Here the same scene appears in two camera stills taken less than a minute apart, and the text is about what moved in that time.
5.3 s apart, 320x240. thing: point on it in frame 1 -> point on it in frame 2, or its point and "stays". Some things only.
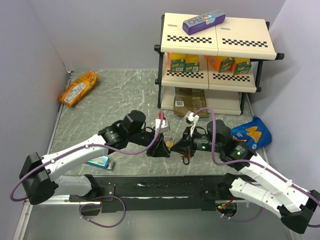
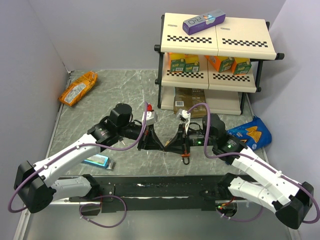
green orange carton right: x=241 y=66 stays
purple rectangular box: x=203 y=21 stays
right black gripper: x=185 y=146 -> x=180 y=143
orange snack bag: x=78 y=88 stays
